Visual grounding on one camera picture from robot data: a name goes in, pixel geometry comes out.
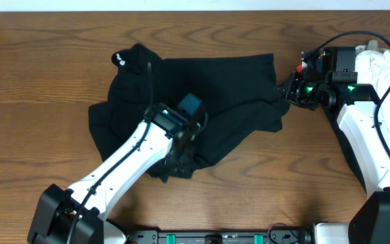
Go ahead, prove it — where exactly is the black t-shirt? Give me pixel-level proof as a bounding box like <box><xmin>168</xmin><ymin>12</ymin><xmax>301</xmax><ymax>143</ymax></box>
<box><xmin>88</xmin><ymin>43</ymin><xmax>290</xmax><ymax>183</ymax></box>

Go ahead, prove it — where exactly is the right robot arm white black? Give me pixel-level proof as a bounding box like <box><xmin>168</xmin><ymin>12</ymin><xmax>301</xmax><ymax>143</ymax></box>
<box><xmin>278</xmin><ymin>69</ymin><xmax>390</xmax><ymax>243</ymax></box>

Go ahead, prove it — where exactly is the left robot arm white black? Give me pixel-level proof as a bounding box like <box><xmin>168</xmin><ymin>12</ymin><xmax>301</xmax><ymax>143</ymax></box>
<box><xmin>27</xmin><ymin>105</ymin><xmax>205</xmax><ymax>244</ymax></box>

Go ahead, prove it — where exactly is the dark garment with red trim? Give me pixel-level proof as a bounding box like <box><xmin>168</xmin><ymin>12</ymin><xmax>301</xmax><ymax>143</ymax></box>
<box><xmin>297</xmin><ymin>64</ymin><xmax>366</xmax><ymax>187</ymax></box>

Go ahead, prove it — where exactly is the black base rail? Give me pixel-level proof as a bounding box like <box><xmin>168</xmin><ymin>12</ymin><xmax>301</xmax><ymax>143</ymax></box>
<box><xmin>126</xmin><ymin>223</ymin><xmax>314</xmax><ymax>244</ymax></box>

